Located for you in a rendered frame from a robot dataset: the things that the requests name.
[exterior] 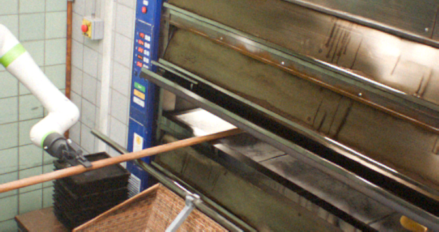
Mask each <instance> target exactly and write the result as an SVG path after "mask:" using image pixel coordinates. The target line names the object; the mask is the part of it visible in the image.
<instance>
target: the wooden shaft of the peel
mask: <svg viewBox="0 0 439 232"><path fill-rule="evenodd" d="M241 132H244V131H243V130H241V129H239V128H237V127H234V128H230V129H226V130H222V131H217V132H213V133H209V134H205V135H201V136H198V137H192V138H189V139H184V140H181V141H176V142H171V143H167V144H165V145H162V146H157V147H154V148H149V149H146V150H141V151H138V152H133V153H129V154H124V155H121V156H116V157H111V158H108V159H103V160H100V161H95V162H92V164H93V167H89V168H86V167H85V166H83V165H78V166H75V167H70V168H67V169H62V170H58V171H54V172H51V173H46V174H41V175H37V176H32V177H29V178H24V179H21V180H16V181H13V182H7V183H4V184H0V193H3V192H6V191H10V190H15V189H18V188H23V187H26V186H32V185H35V184H39V183H42V182H47V181H50V180H55V179H58V178H63V177H66V176H71V175H74V174H78V173H84V172H87V171H92V170H95V169H100V168H103V167H107V166H110V165H115V164H118V163H123V162H126V161H131V160H134V159H139V158H142V157H147V156H152V155H155V154H160V153H163V152H168V151H171V150H175V149H179V148H183V147H187V146H191V145H194V144H197V143H200V142H204V141H209V140H212V139H218V138H221V137H226V136H229V135H234V134H237V133H241Z"/></svg>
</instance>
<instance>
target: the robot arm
mask: <svg viewBox="0 0 439 232"><path fill-rule="evenodd" d="M0 64H1V65H2V66H3V67H4V68H5V70H7V71H8V72H9V73H10V74H11V75H12V76H14V77H15V78H16V79H17V80H18V81H20V82H21V83H22V84H23V85H24V86H25V87H26V88H27V89H28V90H29V91H30V92H31V93H32V94H33V95H34V96H35V97H36V98H37V99H38V100H39V102H40V103H41V104H42V105H43V107H45V108H46V110H47V111H48V112H49V115H48V116H47V117H45V119H43V120H41V121H40V122H39V123H38V124H36V125H35V126H33V127H32V128H31V131H30V133H29V138H30V140H31V142H32V143H33V144H34V145H35V146H37V147H38V148H42V149H43V150H44V151H45V152H47V153H48V154H50V155H51V156H52V157H55V158H58V159H60V160H63V162H64V163H65V164H66V166H65V169H67V168H70V167H75V166H78V165H79V164H78V163H77V162H79V163H80V164H81V165H83V166H85V167H86V168H89V167H93V164H92V163H90V162H89V161H88V160H87V159H86V158H85V157H83V155H82V150H81V149H79V147H77V145H76V144H75V143H74V142H73V140H72V139H66V138H65V137H64V136H63V135H62V134H63V133H64V132H66V130H68V129H69V128H70V127H72V126H73V125H74V124H75V123H76V122H77V121H78V119H79V111H78V109H77V107H76V106H75V105H74V104H72V103H71V102H70V100H69V99H68V98H66V97H65V96H64V95H63V94H62V93H61V92H60V91H59V90H58V89H57V88H56V87H55V86H54V85H53V84H52V82H51V81H50V80H49V79H48V78H47V76H46V75H45V74H44V73H43V72H42V71H41V69H40V68H39V66H38V65H37V64H36V63H35V61H34V60H33V59H32V58H31V56H30V55H29V53H28V51H27V50H25V49H24V47H23V46H22V45H21V44H20V43H19V42H18V40H17V39H16V38H15V36H14V35H13V34H12V33H11V32H10V31H9V30H8V29H7V28H6V27H5V26H4V25H2V24H0ZM75 158H76V159H77V162H76V161H75ZM78 174H81V175H84V176H86V177H87V176H92V175H93V173H92V172H91V171H87V172H84V173H78ZM78 174H75V175H78Z"/></svg>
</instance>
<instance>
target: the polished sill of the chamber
mask: <svg viewBox="0 0 439 232"><path fill-rule="evenodd" d="M161 123H162V124H163V125H165V126H167V127H169V128H171V129H172V130H174V131H176V132H178V133H179V134H181V135H183V136H185V137H186V138H188V139H189V138H192V137H198V136H201V135H205V134H207V133H205V132H204V131H201V130H200V129H198V128H196V127H194V126H193V125H191V124H189V123H187V122H185V121H183V120H182V119H180V118H179V117H177V116H174V115H173V114H167V115H163V116H161ZM197 145H199V146H200V147H202V148H204V149H205V150H207V151H209V152H210V153H212V154H214V155H215V156H218V157H220V158H221V159H223V160H225V161H226V162H228V163H230V164H231V165H233V166H235V167H236V168H238V169H240V170H241V171H243V172H245V173H246V174H248V175H250V176H252V177H254V178H255V179H257V180H258V181H260V182H262V183H264V184H266V185H268V186H269V187H270V188H272V189H273V190H275V191H277V192H278V193H280V194H282V195H283V196H285V197H287V198H288V199H290V200H292V201H293V202H295V203H296V204H298V205H300V206H302V207H304V208H306V209H308V210H309V211H311V212H313V213H314V214H316V215H318V216H319V217H321V218H323V219H324V220H326V221H328V222H329V223H331V224H333V225H335V226H337V227H338V228H340V229H341V230H343V231H345V232H381V231H378V230H377V229H375V228H373V227H372V226H370V225H368V224H366V223H364V222H362V221H361V220H359V219H357V218H356V217H354V216H351V215H350V214H348V213H346V212H344V211H343V210H341V209H339V208H337V207H335V206H334V205H332V204H330V203H328V202H326V201H325V200H323V199H321V198H320V197H318V196H316V195H314V194H313V193H311V192H309V191H307V190H305V189H303V188H302V187H300V186H299V185H297V184H296V183H294V182H292V181H290V180H288V179H286V178H285V177H283V176H281V175H280V174H278V173H275V172H274V171H272V170H270V169H269V168H267V167H265V166H264V165H262V164H259V163H258V162H256V161H254V160H252V159H250V158H249V157H247V156H245V155H244V154H241V153H240V152H238V151H236V150H235V149H233V148H231V147H229V146H227V145H226V144H225V143H224V142H221V141H220V140H218V139H212V140H209V141H204V142H200V143H197Z"/></svg>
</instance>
